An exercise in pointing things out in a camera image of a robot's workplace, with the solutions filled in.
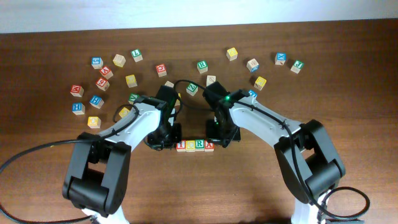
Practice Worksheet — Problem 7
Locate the red I block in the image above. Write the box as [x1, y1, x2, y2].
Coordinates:
[175, 140, 187, 152]

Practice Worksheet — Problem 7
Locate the red a block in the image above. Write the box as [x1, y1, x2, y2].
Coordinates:
[205, 141, 215, 152]
[99, 66, 113, 80]

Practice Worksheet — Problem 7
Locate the yellow C block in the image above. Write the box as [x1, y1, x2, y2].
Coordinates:
[185, 140, 196, 152]

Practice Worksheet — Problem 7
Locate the green r block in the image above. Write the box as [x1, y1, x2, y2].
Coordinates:
[197, 60, 208, 73]
[195, 139, 205, 152]

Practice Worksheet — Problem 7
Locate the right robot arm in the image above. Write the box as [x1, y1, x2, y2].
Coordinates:
[203, 82, 346, 223]

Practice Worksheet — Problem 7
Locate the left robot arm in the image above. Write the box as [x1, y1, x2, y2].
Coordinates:
[62, 85, 182, 223]

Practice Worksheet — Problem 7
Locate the yellow S block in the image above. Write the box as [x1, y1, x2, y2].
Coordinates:
[175, 93, 181, 106]

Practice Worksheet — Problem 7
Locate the blue L block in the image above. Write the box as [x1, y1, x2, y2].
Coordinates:
[248, 90, 257, 98]

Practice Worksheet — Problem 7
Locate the yellow o block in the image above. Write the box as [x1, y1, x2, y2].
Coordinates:
[87, 116, 101, 129]
[118, 107, 130, 118]

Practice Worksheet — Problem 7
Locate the plain wood block centre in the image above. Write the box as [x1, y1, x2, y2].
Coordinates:
[165, 81, 174, 88]

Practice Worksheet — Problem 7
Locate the green Z block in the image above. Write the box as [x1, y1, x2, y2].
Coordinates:
[186, 83, 198, 96]

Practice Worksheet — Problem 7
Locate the green V block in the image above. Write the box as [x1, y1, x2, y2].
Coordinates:
[128, 93, 139, 105]

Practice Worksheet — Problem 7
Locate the plain wood picture block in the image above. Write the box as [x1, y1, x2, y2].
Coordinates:
[206, 75, 216, 86]

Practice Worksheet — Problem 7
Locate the yellow block right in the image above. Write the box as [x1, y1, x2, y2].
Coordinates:
[254, 76, 267, 91]

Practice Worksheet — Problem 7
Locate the red Q block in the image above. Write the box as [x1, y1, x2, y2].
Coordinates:
[155, 64, 167, 77]

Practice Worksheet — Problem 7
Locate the yellow block upper left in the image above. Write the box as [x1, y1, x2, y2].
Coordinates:
[126, 75, 137, 88]

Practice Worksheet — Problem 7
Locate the wood block blue side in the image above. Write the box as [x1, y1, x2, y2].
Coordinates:
[246, 58, 259, 72]

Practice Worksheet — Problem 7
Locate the yellow O block far left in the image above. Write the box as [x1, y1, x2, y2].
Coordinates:
[87, 116, 101, 129]

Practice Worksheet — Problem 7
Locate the yellow block top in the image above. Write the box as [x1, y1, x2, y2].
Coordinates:
[226, 47, 238, 61]

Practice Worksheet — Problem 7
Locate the blue H block tilted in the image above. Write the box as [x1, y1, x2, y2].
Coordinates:
[90, 95, 104, 109]

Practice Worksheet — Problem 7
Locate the green L block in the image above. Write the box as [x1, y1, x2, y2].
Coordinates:
[131, 49, 143, 62]

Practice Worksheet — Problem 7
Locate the plain wood yellow-side block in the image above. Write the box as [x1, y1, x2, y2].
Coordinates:
[113, 54, 126, 68]

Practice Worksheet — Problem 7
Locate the blue X block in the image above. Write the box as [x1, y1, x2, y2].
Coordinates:
[274, 52, 287, 65]

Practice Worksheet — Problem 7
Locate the blue H block left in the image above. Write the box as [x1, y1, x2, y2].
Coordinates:
[72, 103, 85, 115]

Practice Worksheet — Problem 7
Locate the green J block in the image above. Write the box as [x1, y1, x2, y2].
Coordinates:
[290, 60, 304, 74]

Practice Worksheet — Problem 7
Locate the blue block top left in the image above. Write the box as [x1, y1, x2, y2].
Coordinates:
[91, 57, 103, 70]

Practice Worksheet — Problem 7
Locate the red M block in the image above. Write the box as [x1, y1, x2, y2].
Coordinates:
[70, 85, 84, 97]

